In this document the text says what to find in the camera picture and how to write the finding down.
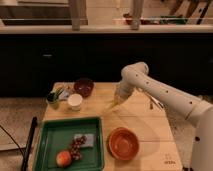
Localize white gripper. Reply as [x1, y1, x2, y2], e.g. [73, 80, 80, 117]
[112, 81, 134, 107]

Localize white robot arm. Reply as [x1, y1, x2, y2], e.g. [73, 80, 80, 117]
[114, 62, 213, 171]

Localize dark maroon bowl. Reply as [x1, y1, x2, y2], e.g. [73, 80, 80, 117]
[74, 78, 94, 98]

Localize red-orange bowl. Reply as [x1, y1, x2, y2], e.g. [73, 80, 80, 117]
[107, 127, 140, 161]

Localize white cup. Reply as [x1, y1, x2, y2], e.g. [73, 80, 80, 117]
[67, 94, 83, 111]

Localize silver foil packet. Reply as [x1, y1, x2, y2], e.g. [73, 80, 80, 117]
[59, 87, 74, 101]

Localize blue-grey sponge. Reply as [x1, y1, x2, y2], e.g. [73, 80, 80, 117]
[74, 134, 95, 148]

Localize dark red grapes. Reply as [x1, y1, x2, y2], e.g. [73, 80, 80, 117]
[68, 136, 87, 160]

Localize green tray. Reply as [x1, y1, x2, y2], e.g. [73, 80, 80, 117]
[32, 117, 104, 171]

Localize red apple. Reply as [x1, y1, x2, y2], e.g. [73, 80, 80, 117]
[56, 150, 72, 168]

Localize black pole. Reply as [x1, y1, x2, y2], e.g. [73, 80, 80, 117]
[20, 117, 38, 171]

